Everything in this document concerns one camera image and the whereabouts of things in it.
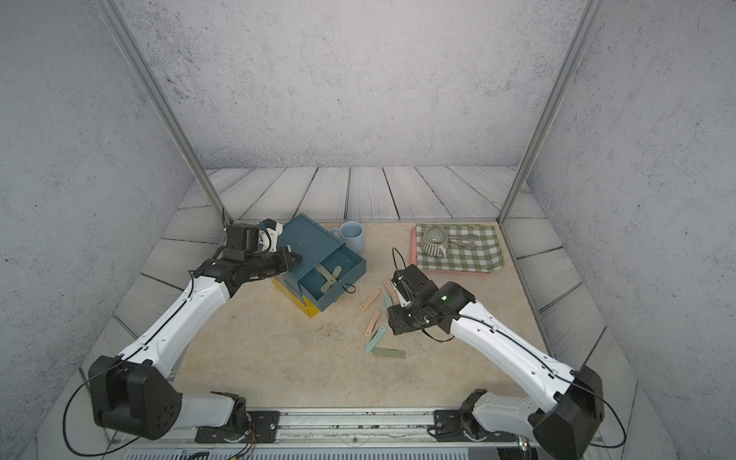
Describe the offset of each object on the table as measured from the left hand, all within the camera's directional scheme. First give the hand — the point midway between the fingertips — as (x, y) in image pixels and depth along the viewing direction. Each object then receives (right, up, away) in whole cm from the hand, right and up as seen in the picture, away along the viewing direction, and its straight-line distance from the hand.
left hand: (306, 257), depth 81 cm
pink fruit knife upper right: (+25, -13, +18) cm, 33 cm away
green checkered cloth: (+51, +2, +31) cm, 60 cm away
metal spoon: (+54, +5, +34) cm, 64 cm away
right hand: (+25, -16, -6) cm, 31 cm away
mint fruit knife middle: (+24, -16, +15) cm, 32 cm away
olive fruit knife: (+8, -5, +4) cm, 10 cm away
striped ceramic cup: (+42, +4, +30) cm, 52 cm away
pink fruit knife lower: (+18, -22, +11) cm, 30 cm away
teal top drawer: (+13, -3, 0) cm, 13 cm away
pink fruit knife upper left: (+18, -15, +16) cm, 28 cm away
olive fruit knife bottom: (+24, -29, +6) cm, 38 cm away
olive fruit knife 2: (+6, -6, +3) cm, 9 cm away
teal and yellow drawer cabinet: (+2, +4, +5) cm, 6 cm away
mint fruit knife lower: (+19, -25, +8) cm, 33 cm away
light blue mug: (+10, +7, +30) cm, 33 cm away
